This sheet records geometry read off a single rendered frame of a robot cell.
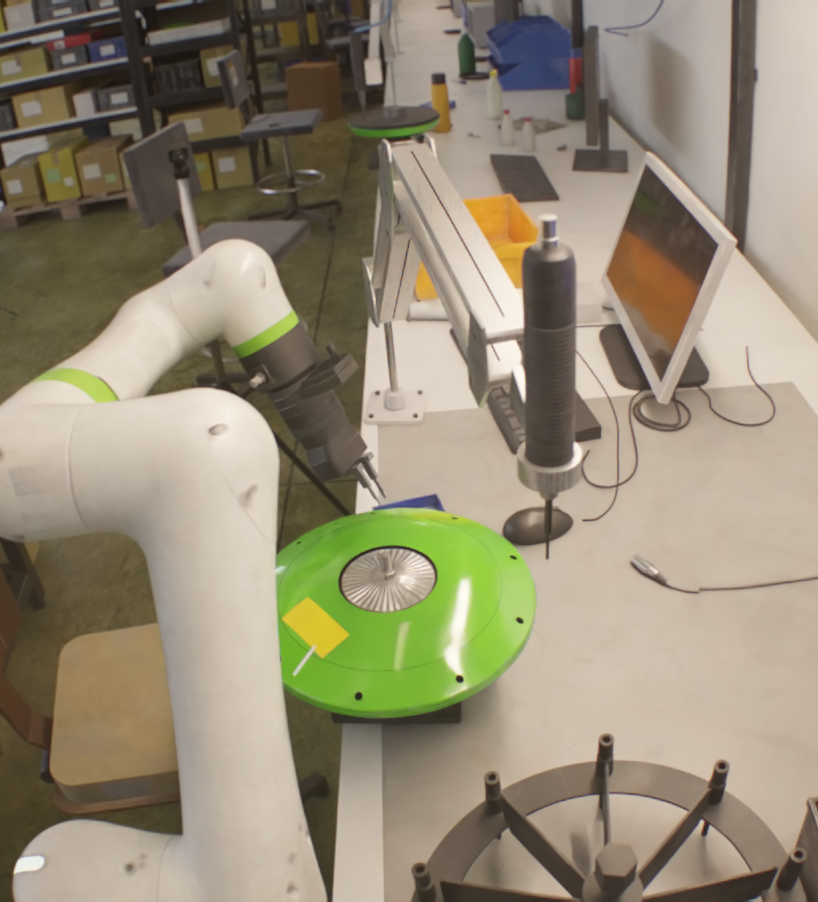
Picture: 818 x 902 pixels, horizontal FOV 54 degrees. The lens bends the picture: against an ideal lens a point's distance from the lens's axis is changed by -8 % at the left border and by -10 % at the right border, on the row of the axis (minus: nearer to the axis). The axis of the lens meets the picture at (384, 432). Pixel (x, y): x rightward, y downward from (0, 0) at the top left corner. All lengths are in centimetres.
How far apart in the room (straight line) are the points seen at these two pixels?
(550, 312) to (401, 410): 94
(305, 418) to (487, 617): 37
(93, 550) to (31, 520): 218
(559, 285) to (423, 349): 115
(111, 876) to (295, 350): 65
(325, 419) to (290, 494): 181
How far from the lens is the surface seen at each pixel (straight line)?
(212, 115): 618
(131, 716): 151
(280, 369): 109
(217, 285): 107
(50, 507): 72
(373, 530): 100
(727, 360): 171
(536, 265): 58
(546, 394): 62
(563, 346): 61
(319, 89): 798
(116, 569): 281
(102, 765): 146
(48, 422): 73
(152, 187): 313
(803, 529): 131
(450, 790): 96
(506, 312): 74
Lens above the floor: 172
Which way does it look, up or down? 33 degrees down
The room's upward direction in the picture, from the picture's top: 7 degrees counter-clockwise
